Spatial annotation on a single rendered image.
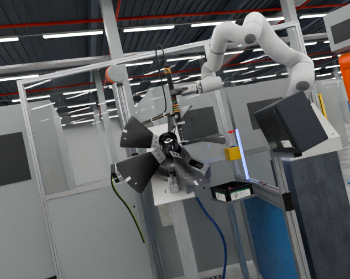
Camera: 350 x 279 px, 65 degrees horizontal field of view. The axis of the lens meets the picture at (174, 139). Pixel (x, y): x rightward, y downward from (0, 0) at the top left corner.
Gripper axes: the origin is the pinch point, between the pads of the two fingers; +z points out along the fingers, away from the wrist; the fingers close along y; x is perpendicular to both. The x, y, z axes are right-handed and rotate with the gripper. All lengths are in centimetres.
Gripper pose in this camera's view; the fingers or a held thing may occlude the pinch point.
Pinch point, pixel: (172, 92)
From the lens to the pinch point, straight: 179.6
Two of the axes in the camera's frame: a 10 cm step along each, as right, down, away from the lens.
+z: -9.8, 2.2, -0.2
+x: -2.2, -9.8, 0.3
